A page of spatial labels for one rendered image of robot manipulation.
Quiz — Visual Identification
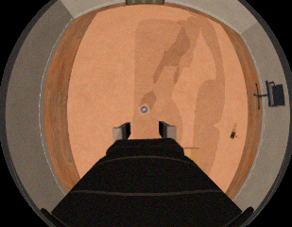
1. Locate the tan square mat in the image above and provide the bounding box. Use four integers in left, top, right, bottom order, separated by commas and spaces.
184, 148, 199, 163

